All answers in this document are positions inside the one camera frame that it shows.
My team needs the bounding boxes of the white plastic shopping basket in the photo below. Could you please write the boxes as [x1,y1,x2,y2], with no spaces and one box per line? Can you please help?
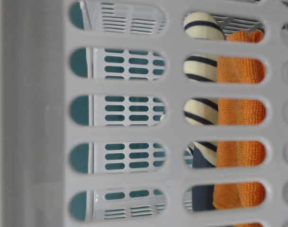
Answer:
[0,0,288,227]

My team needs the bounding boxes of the dark navy cloth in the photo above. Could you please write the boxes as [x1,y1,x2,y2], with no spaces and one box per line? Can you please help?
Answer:
[191,147,215,212]

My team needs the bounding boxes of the cream navy striped cloth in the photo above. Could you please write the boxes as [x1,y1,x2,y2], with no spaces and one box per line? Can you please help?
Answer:
[183,11,226,166]

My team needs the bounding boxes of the orange microfibre cloth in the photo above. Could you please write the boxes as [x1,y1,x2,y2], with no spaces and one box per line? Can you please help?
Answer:
[213,29,267,227]

